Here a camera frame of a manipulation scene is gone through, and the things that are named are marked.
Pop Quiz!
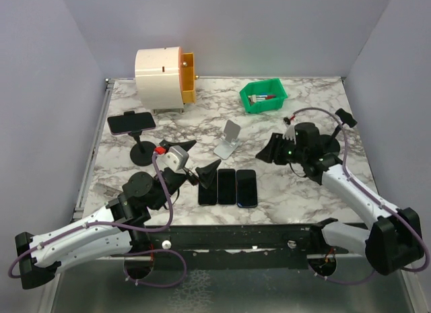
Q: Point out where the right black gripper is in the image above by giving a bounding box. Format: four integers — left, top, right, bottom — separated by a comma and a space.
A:
256, 132, 306, 166

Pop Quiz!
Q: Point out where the black phone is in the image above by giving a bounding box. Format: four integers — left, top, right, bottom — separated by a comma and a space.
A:
198, 171, 218, 206

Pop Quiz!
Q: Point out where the silver phone stand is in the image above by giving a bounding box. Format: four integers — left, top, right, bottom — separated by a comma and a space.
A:
214, 120, 241, 160

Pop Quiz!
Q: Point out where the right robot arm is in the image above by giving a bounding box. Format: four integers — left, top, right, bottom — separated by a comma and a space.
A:
256, 122, 427, 275

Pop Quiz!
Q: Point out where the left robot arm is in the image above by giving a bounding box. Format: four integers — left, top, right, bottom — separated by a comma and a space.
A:
7, 141, 222, 290

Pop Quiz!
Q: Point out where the green plastic bin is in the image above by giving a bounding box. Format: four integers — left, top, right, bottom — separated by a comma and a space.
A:
240, 78, 288, 114

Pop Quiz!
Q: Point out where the orange drawer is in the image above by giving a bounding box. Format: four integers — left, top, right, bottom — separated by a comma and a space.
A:
180, 53, 196, 104

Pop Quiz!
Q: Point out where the white cylindrical drawer box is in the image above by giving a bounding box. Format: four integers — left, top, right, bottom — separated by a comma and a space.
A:
135, 46, 184, 110

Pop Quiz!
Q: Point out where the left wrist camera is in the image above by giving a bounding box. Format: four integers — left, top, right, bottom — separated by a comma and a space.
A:
156, 145, 189, 173

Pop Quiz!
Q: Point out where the black mounting rail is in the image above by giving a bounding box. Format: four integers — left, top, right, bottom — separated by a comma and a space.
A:
131, 224, 330, 270

